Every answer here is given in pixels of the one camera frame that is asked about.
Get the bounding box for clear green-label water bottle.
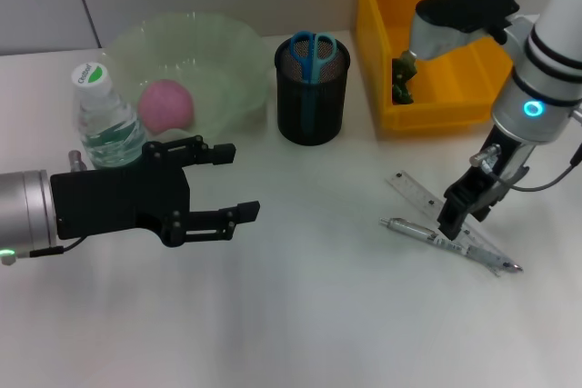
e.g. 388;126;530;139
70;62;149;171

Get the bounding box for black mesh pen holder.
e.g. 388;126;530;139
274;32;352;146

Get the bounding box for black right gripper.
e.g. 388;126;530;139
437;125;534;241

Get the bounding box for grey pen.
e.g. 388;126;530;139
379;216;524;274

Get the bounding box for yellow plastic bin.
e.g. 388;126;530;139
354;0;515;134

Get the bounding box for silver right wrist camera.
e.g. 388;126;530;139
408;0;521;63

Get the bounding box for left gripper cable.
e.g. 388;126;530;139
29;150;88;259

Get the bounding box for transparent plastic ruler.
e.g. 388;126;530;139
386;171;514;278

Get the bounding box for blue scissors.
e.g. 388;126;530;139
289;31;339;134

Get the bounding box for pink peach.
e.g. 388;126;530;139
137;80;196;136

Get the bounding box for green plastic wrapper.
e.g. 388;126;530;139
391;49;418;106

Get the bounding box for translucent green fruit bowl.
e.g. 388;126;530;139
102;12;274;140

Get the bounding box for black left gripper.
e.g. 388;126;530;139
49;134;262;249

